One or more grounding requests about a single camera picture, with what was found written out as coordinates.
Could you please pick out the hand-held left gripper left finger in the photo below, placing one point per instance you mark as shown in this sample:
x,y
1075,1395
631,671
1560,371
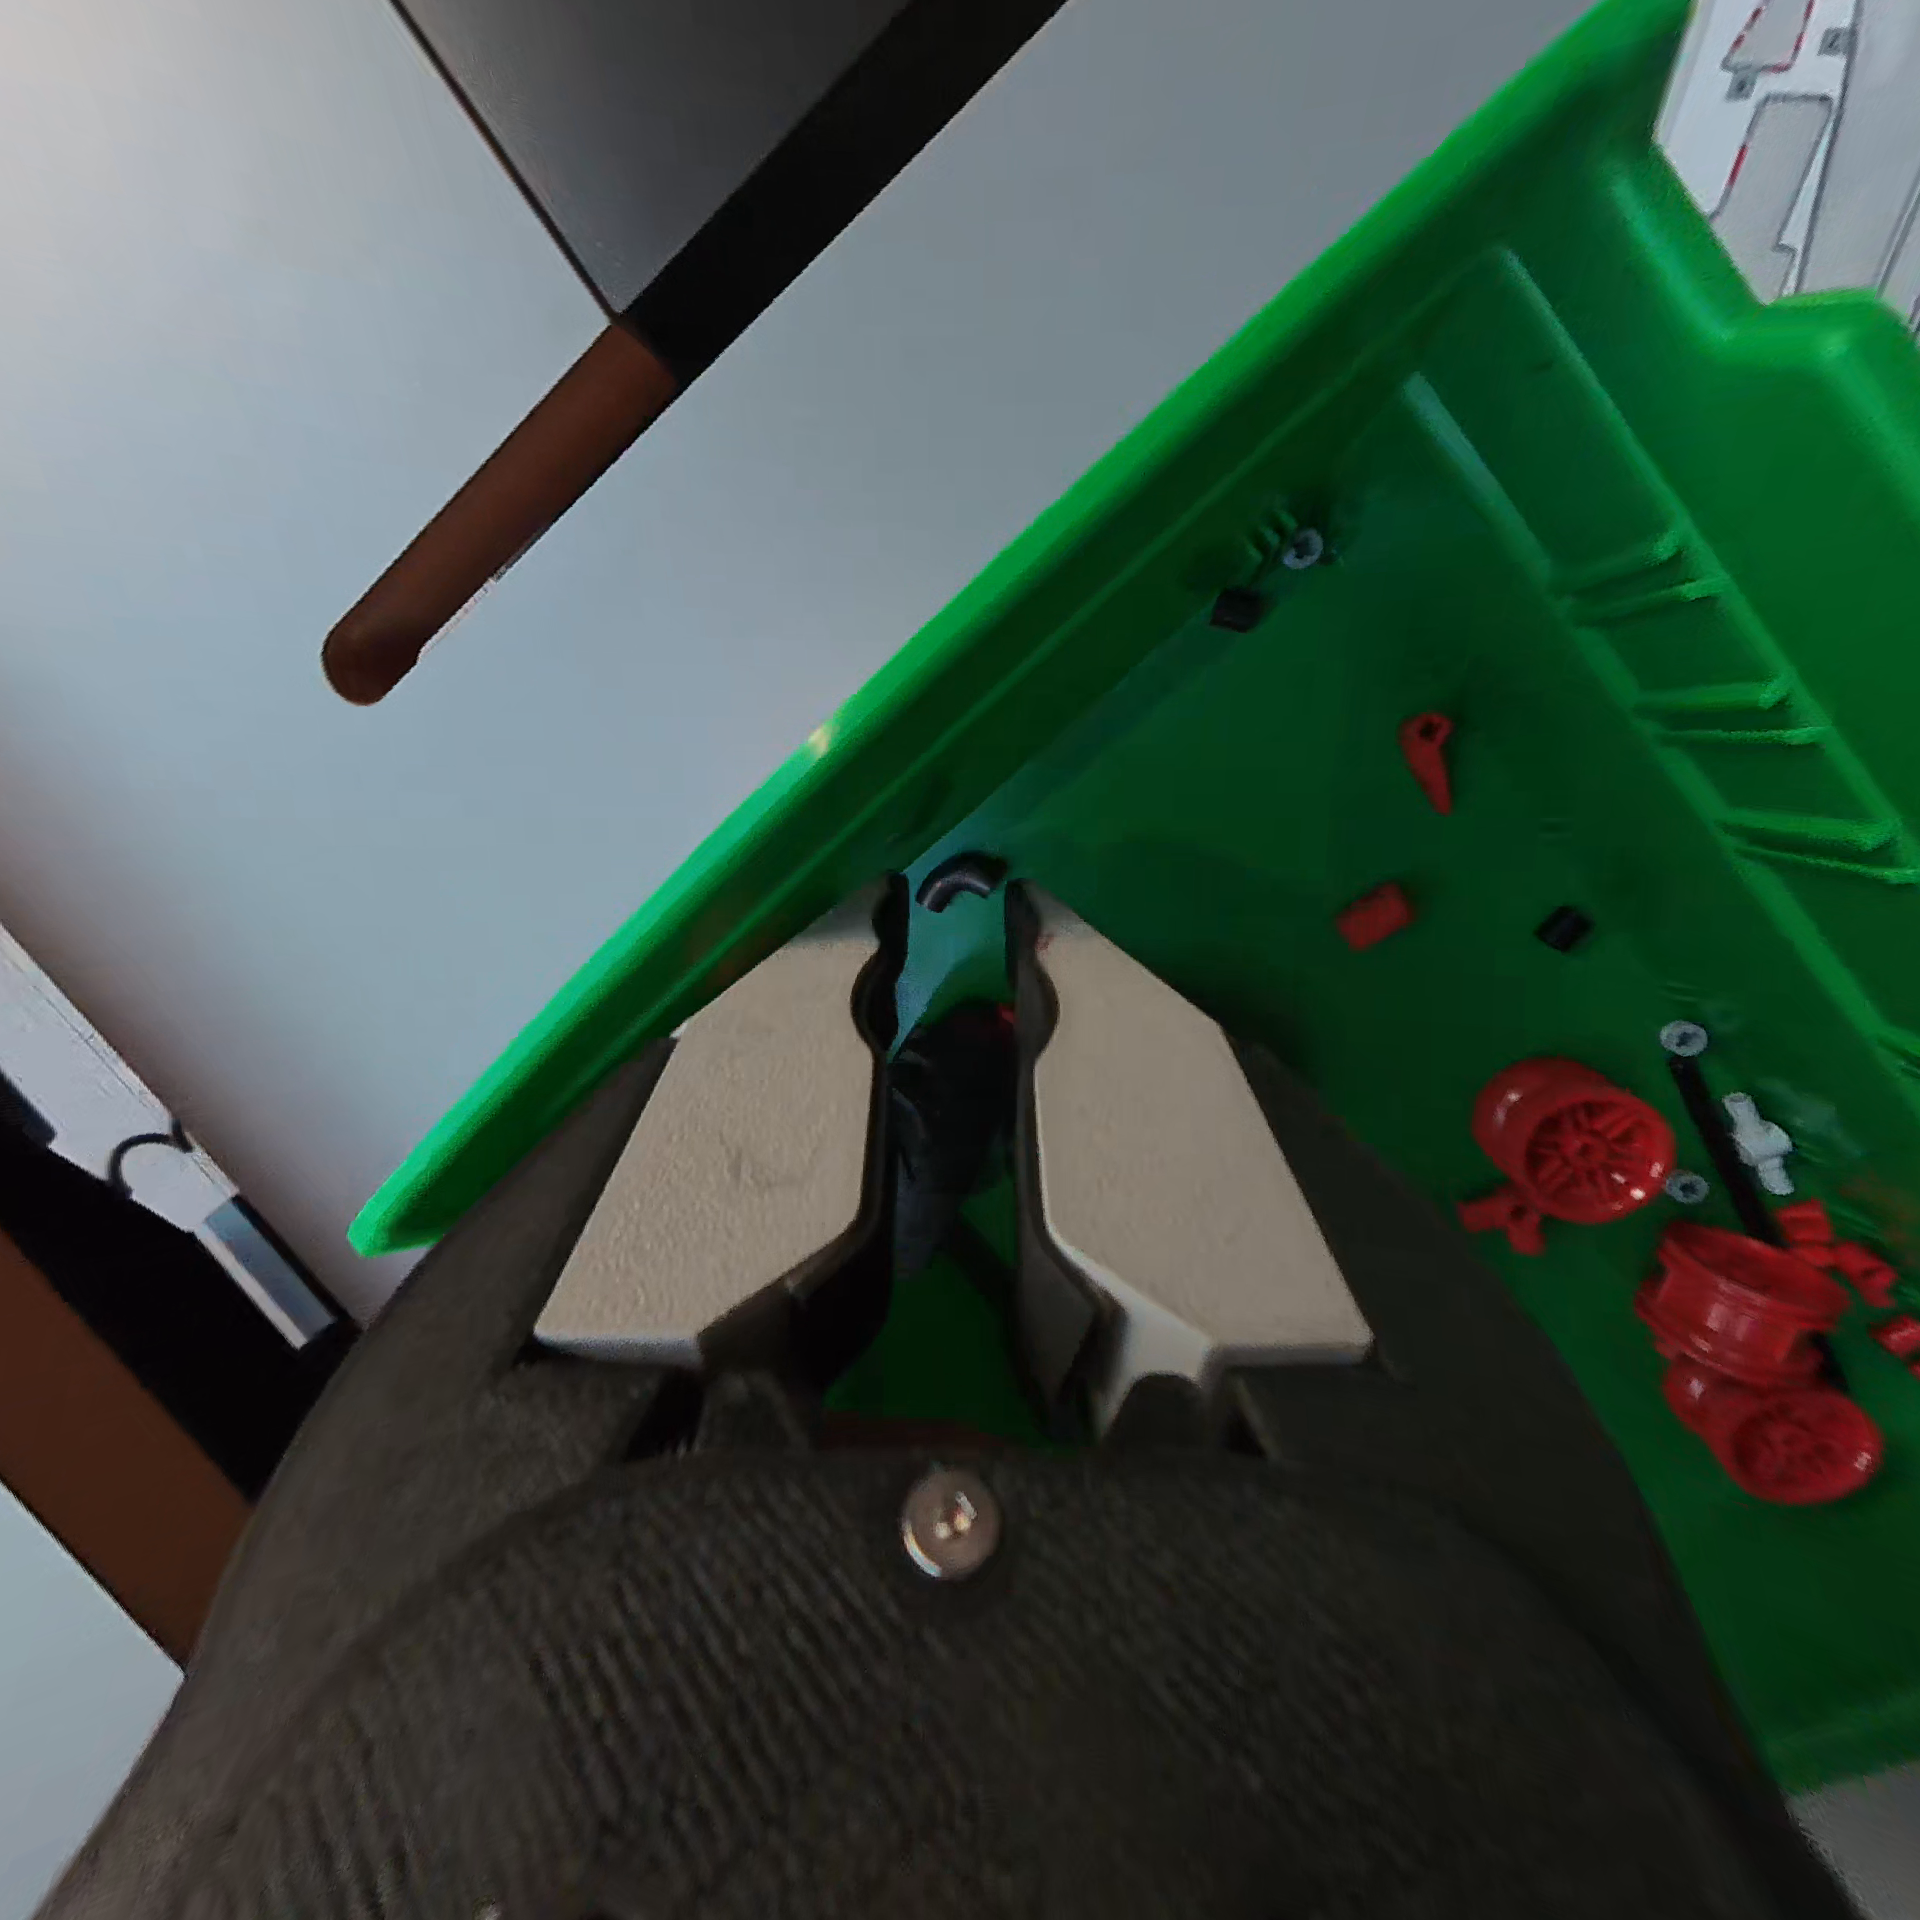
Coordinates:
x,y
735,1154

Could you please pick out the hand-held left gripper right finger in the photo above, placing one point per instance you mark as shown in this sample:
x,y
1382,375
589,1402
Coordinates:
x,y
1171,1171

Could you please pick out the green plastic bin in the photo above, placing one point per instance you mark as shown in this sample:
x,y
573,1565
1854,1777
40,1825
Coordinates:
x,y
1320,1080

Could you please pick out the black lego tire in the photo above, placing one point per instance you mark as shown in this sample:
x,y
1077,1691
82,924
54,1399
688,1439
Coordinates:
x,y
944,1141

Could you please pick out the small red lego block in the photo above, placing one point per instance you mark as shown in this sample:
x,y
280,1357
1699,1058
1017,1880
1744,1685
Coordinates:
x,y
1376,917

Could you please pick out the red lego cross connector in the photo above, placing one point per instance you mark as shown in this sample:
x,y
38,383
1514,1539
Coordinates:
x,y
1507,1218

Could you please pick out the black lego pin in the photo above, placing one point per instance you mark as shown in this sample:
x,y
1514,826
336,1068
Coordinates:
x,y
1233,610
1563,931

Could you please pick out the red pointed lego piece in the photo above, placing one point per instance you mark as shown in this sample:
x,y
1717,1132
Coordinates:
x,y
1429,756

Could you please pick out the black lego axle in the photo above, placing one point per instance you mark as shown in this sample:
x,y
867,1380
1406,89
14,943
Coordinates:
x,y
1710,1141

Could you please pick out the small red lego piece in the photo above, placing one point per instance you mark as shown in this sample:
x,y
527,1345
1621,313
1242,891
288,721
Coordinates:
x,y
1897,1335

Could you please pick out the desk with brown edge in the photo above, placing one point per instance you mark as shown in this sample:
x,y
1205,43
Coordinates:
x,y
90,1411

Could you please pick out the white sticker sheet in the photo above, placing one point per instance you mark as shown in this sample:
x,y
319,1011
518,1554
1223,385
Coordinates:
x,y
1800,195

